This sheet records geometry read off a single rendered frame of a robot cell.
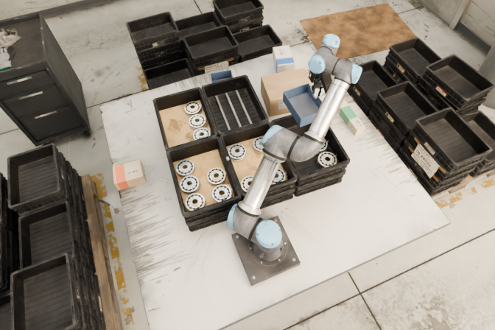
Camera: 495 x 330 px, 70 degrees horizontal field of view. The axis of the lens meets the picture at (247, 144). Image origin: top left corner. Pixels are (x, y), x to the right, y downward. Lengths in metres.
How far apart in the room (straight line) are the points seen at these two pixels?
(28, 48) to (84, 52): 1.32
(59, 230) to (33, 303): 0.46
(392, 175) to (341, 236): 0.50
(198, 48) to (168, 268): 1.93
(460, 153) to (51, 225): 2.71
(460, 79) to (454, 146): 0.66
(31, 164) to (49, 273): 0.81
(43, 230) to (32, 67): 1.09
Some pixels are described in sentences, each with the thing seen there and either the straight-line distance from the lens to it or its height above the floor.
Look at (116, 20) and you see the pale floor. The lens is 4.60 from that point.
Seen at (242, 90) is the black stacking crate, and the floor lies 0.83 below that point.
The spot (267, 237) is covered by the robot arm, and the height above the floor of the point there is 0.97.
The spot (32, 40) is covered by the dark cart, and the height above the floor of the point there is 0.86.
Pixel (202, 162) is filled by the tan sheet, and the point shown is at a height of 0.83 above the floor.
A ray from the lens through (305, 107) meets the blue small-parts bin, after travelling 1.89.
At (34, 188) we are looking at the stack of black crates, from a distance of 2.68.
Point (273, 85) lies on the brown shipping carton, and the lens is 2.28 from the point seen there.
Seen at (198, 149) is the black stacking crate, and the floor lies 0.88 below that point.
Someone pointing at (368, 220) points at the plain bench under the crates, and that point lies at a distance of 2.03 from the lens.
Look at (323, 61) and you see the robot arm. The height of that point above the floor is 1.46.
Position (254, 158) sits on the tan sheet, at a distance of 1.97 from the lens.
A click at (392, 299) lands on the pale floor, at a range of 2.69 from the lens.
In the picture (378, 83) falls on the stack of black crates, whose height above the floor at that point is 0.27.
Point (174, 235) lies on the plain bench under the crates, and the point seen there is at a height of 0.70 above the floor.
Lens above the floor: 2.49
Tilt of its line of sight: 55 degrees down
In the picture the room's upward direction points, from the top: 3 degrees counter-clockwise
